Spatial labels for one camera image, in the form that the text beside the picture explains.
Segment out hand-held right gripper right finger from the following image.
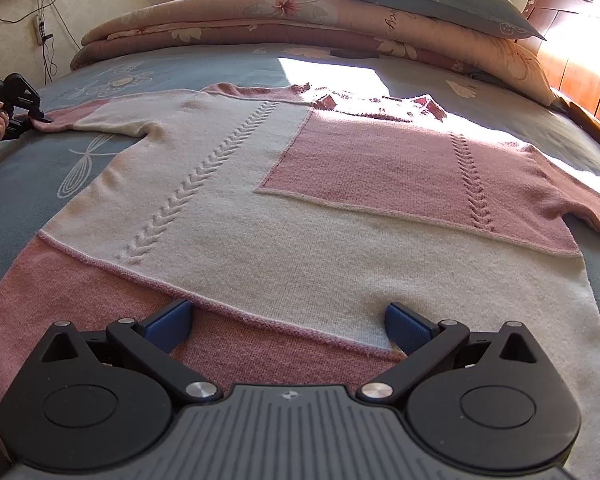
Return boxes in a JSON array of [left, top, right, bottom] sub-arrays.
[[357, 301, 538, 404]]

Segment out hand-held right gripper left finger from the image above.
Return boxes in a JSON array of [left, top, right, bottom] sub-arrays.
[[40, 297, 221, 404]]

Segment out black wall cable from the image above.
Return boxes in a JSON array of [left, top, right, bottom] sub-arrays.
[[0, 0, 58, 86]]

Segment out wooden headboard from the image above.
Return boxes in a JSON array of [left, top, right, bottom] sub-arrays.
[[515, 0, 600, 153]]

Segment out pink and cream knit sweater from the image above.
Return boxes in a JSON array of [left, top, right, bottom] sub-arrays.
[[0, 82, 600, 476]]

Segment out folded pink floral quilt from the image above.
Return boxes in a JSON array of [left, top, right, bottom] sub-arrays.
[[70, 0, 566, 107]]

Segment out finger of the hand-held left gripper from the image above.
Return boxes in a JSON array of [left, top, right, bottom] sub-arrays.
[[1, 72, 45, 120], [1, 116, 55, 142]]

